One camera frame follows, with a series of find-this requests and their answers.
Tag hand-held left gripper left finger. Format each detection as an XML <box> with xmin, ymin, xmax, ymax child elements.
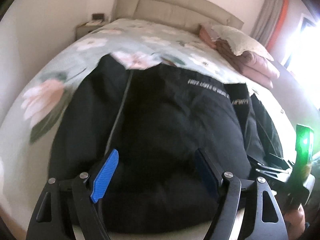
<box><xmin>27</xmin><ymin>149</ymin><xmax>119</xmax><ymax>240</ymax></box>

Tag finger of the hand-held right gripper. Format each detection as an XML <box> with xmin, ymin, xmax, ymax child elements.
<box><xmin>250</xmin><ymin>154</ymin><xmax>292</xmax><ymax>178</ymax></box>

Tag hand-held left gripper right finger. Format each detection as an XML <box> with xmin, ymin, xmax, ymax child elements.
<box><xmin>194</xmin><ymin>148</ymin><xmax>289</xmax><ymax>240</ymax></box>

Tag black jacket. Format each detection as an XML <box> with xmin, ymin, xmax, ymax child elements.
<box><xmin>49</xmin><ymin>54</ymin><xmax>284</xmax><ymax>233</ymax></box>

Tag person's right hand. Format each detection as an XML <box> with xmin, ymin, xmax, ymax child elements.
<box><xmin>287</xmin><ymin>201</ymin><xmax>308</xmax><ymax>237</ymax></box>

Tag pink folded blanket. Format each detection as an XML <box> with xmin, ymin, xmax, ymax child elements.
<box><xmin>199</xmin><ymin>24</ymin><xmax>281</xmax><ymax>89</ymax></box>

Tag bright window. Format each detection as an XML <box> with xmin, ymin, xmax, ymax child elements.
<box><xmin>282</xmin><ymin>12</ymin><xmax>320</xmax><ymax>112</ymax></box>

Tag floral bed sheet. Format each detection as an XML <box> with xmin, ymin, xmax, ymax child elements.
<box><xmin>0</xmin><ymin>17</ymin><xmax>297</xmax><ymax>234</ymax></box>

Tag cream lace towel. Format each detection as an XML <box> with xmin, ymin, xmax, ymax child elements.
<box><xmin>212</xmin><ymin>24</ymin><xmax>274</xmax><ymax>61</ymax></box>

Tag beige nightstand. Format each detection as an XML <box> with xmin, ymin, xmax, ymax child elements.
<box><xmin>76</xmin><ymin>20</ymin><xmax>111</xmax><ymax>39</ymax></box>

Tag grey and orange curtain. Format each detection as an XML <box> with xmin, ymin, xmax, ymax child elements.
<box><xmin>250</xmin><ymin>0</ymin><xmax>291</xmax><ymax>51</ymax></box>

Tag beige padded headboard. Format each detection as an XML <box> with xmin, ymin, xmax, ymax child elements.
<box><xmin>114</xmin><ymin>0</ymin><xmax>244</xmax><ymax>30</ymax></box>

